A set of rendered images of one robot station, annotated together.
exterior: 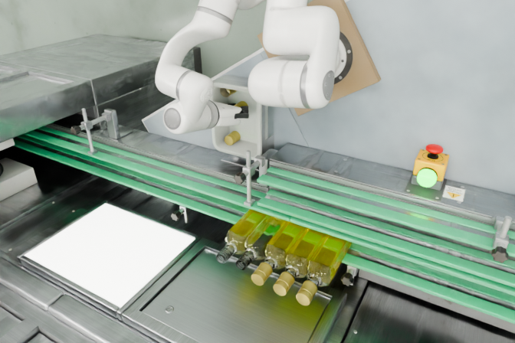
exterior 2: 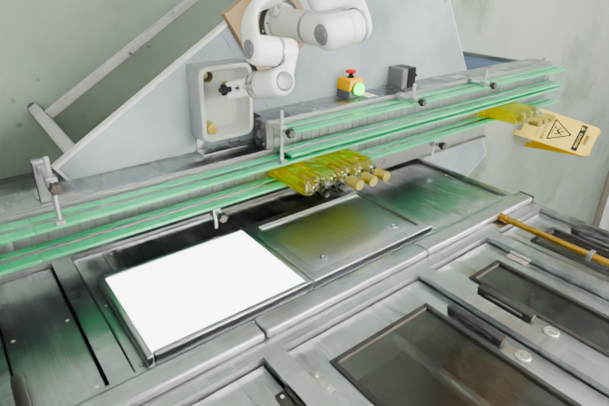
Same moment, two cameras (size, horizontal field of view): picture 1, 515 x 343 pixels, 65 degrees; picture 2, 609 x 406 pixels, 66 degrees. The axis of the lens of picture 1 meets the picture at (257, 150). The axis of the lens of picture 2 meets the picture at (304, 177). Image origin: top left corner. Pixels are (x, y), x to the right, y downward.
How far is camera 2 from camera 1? 1.32 m
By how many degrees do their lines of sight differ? 60
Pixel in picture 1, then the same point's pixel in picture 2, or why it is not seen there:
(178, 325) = (344, 255)
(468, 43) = not seen: outside the picture
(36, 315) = (264, 348)
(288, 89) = (360, 28)
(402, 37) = not seen: hidden behind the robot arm
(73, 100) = not seen: outside the picture
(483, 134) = (362, 54)
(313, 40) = not seen: outside the picture
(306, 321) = (371, 206)
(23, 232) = (62, 373)
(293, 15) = not seen: outside the picture
